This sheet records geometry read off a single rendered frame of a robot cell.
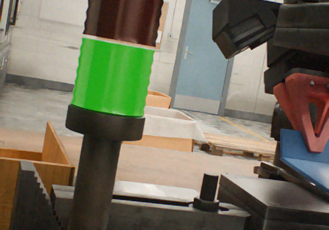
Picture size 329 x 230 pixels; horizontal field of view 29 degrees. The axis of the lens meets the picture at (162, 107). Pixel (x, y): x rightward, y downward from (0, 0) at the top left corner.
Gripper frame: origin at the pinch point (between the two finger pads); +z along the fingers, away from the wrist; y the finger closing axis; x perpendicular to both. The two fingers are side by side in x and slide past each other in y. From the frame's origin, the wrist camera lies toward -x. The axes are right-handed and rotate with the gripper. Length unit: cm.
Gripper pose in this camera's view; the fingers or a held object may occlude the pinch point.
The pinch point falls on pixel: (313, 145)
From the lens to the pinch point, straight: 66.0
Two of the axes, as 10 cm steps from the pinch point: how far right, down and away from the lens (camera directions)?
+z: -0.5, 9.5, -3.1
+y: 3.0, -2.8, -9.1
